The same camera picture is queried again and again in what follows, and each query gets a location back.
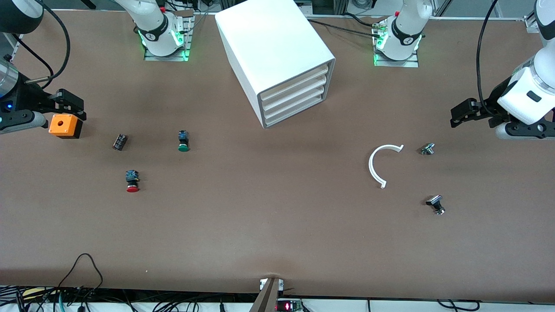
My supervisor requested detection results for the white plastic drawer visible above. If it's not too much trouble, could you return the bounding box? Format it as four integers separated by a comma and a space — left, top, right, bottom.
262, 75, 328, 112
263, 84, 326, 120
261, 65, 329, 104
264, 94, 325, 127

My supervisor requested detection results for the white drawer cabinet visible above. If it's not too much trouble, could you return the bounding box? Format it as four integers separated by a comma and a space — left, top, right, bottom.
215, 0, 336, 129

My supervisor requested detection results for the orange box with black base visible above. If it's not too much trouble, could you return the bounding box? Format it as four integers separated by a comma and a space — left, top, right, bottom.
48, 114, 83, 140

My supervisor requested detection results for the white curved plastic arc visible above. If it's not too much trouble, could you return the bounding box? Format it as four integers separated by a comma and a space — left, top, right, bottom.
368, 144, 405, 189

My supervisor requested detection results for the small device with red display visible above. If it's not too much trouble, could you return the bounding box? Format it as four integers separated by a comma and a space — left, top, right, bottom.
276, 298, 303, 312

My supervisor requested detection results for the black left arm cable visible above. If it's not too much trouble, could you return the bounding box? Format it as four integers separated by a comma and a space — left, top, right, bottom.
476, 0, 500, 120

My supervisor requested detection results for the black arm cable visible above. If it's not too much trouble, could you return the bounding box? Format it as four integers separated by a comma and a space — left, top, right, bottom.
476, 0, 500, 120
8, 0, 72, 90

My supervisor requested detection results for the aluminium frame profile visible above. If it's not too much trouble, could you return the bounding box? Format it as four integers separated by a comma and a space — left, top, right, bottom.
523, 14, 541, 35
10, 34, 23, 62

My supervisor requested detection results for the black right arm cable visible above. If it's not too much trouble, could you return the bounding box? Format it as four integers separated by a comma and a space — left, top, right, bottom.
8, 0, 72, 90

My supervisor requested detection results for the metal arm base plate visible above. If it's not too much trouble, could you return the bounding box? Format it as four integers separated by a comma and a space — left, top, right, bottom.
372, 17, 420, 68
144, 10, 194, 62

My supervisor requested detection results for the black capped metal switch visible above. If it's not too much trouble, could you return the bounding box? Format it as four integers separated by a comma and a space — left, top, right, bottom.
425, 195, 446, 216

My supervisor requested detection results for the black looped cable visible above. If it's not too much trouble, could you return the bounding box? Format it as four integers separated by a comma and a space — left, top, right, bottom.
57, 253, 104, 299

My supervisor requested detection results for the black cable on table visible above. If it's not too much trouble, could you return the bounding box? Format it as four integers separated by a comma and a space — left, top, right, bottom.
306, 12, 385, 39

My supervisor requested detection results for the tangled black cable bundle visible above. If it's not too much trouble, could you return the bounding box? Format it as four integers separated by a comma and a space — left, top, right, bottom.
0, 285, 261, 312

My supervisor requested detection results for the silver clamp bracket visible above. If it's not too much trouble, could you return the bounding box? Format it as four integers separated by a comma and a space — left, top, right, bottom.
259, 278, 285, 292

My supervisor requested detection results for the brown camera stand bar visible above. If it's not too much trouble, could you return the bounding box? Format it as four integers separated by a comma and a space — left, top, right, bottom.
249, 277, 281, 312

